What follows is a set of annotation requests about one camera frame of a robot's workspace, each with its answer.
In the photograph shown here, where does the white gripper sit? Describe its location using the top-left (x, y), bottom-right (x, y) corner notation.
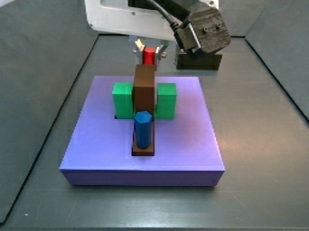
top-left (84, 0), bottom-right (216, 67)

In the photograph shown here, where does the green block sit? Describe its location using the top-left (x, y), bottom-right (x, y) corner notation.
top-left (112, 82), bottom-right (178, 120)

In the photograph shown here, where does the red cylindrical peg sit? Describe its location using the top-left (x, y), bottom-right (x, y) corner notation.
top-left (142, 47), bottom-right (155, 65)

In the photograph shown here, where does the purple board base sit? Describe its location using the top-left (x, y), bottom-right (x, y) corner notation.
top-left (60, 76), bottom-right (224, 186)

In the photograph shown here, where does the brown L-shaped block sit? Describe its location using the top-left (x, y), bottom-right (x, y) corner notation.
top-left (131, 64), bottom-right (155, 156)

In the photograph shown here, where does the black peg holder bracket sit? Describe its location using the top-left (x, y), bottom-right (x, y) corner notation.
top-left (176, 52), bottom-right (222, 70)

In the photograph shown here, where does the black cable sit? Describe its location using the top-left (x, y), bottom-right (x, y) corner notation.
top-left (144, 0), bottom-right (191, 31)

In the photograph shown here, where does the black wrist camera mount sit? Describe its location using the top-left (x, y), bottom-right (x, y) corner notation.
top-left (175, 7), bottom-right (230, 59)

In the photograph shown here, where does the blue hexagonal peg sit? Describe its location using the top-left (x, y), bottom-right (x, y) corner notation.
top-left (134, 111), bottom-right (152, 149)

